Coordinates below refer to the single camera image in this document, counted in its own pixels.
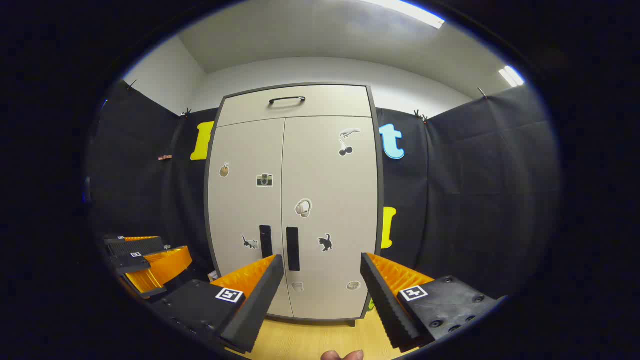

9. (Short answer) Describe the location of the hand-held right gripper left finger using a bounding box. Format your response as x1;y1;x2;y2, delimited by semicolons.
147;254;285;355

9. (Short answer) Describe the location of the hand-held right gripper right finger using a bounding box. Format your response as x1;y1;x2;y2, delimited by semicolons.
360;252;503;353

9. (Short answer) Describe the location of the black door handle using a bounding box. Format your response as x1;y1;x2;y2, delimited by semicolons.
286;227;301;272
259;225;274;260

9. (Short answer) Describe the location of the beige door with camera sticker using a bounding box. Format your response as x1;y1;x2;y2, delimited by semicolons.
206;118;295;319

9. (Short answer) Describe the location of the beige double-door shoe cabinet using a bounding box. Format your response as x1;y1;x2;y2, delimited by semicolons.
204;82;385;328

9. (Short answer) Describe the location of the beige door with headphone sticker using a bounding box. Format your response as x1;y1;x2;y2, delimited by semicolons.
281;116;379;321

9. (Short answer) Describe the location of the beige cabinet drawer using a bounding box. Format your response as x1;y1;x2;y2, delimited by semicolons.
216;85;373;128

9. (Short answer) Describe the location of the black backdrop cloth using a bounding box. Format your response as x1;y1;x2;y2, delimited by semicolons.
87;80;561;301

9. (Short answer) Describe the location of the short ceiling light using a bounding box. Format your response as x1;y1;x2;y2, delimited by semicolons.
498;65;526;88

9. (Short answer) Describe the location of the long ceiling light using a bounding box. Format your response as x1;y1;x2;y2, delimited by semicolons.
360;0;446;30

